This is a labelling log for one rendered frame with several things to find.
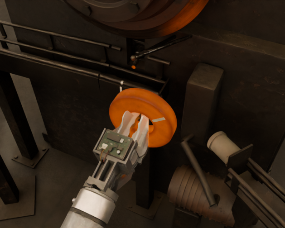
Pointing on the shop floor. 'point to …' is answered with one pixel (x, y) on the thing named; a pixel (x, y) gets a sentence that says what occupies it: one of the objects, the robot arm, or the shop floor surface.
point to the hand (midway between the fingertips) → (142, 114)
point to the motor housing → (198, 199)
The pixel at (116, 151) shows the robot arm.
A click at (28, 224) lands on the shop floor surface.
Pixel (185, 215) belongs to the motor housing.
